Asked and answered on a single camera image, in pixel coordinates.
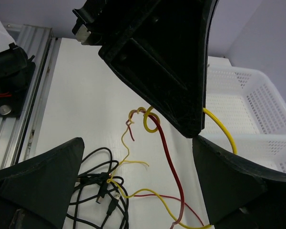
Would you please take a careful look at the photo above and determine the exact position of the aluminium rail frame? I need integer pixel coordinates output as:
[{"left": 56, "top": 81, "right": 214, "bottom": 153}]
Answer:
[{"left": 0, "top": 24, "right": 61, "bottom": 170}]

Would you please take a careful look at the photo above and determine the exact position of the yellow orange wire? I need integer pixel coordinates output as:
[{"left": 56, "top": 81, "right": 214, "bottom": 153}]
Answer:
[{"left": 106, "top": 105, "right": 238, "bottom": 229}]

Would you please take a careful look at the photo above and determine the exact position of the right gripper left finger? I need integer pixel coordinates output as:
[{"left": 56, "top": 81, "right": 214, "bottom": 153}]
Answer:
[{"left": 0, "top": 137, "right": 84, "bottom": 229}]

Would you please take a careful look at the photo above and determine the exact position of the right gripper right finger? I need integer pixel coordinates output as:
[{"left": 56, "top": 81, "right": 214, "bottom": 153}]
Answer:
[{"left": 192, "top": 136, "right": 286, "bottom": 229}]

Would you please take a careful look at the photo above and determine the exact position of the dark red wire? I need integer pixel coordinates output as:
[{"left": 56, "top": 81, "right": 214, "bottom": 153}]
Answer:
[{"left": 125, "top": 109, "right": 204, "bottom": 227}]

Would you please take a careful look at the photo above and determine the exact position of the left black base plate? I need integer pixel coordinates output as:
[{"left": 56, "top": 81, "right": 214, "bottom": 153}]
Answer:
[{"left": 0, "top": 62, "right": 36, "bottom": 118}]

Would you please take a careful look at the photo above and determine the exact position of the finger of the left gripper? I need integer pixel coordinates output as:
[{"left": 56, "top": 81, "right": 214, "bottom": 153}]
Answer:
[{"left": 72, "top": 0, "right": 217, "bottom": 138}]

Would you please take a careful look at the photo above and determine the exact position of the thick black cable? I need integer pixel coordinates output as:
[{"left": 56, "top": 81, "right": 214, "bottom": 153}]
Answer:
[{"left": 66, "top": 147, "right": 130, "bottom": 229}]

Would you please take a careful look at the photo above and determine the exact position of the left white plastic basket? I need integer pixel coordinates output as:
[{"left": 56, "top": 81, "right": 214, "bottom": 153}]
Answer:
[{"left": 206, "top": 57, "right": 286, "bottom": 173}]

